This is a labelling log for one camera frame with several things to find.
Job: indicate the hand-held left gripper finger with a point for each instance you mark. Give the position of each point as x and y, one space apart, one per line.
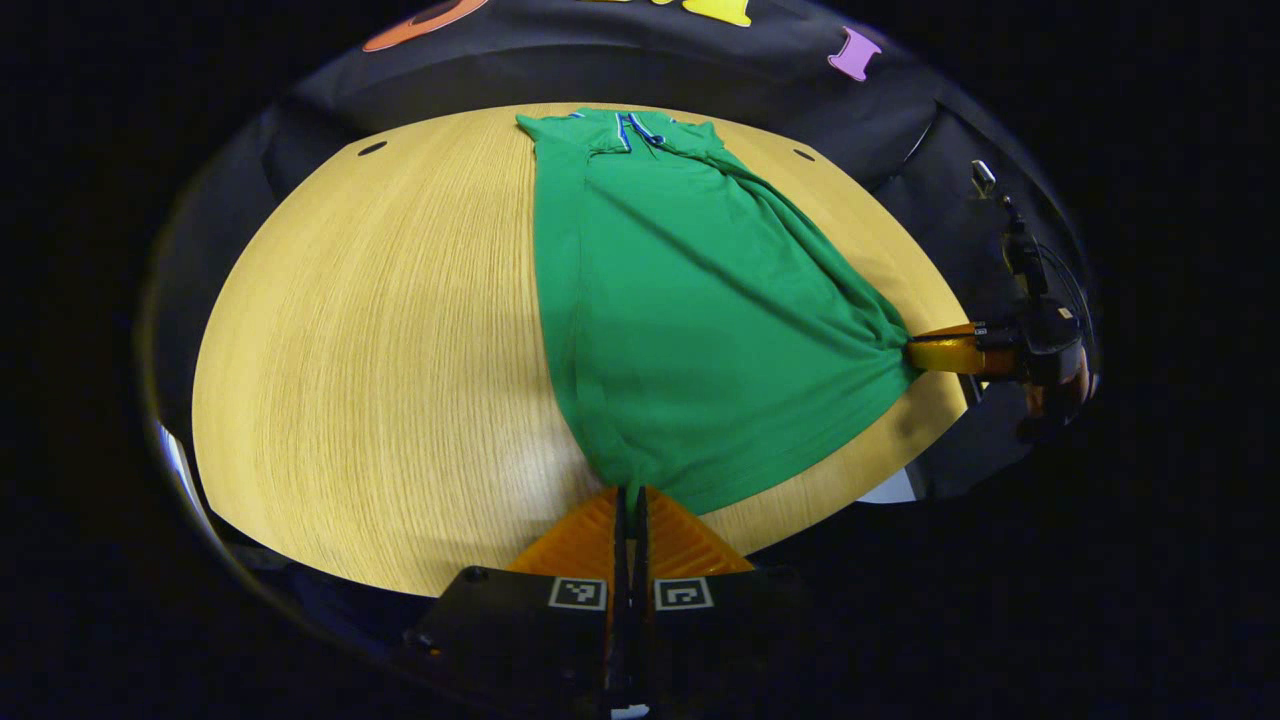
640 640
620 600

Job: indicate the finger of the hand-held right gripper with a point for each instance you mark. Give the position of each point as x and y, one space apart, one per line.
950 355

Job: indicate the green T-shirt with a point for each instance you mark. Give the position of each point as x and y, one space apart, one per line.
680 330

